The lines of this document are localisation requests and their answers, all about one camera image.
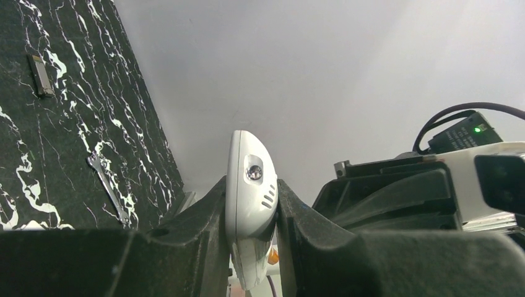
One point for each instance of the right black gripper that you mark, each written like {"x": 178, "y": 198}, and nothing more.
{"x": 391, "y": 195}

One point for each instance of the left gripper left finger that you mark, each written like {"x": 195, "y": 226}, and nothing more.
{"x": 187, "y": 255}

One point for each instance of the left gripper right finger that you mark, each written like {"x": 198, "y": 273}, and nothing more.
{"x": 319, "y": 258}

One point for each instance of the white remote control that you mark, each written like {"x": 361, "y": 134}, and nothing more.
{"x": 251, "y": 201}

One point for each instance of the silver flat wrench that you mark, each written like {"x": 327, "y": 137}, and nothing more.
{"x": 94, "y": 162}

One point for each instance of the small grey metal bar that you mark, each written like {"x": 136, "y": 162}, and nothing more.
{"x": 40, "y": 76}

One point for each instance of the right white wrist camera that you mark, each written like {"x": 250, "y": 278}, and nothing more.
{"x": 488, "y": 182}

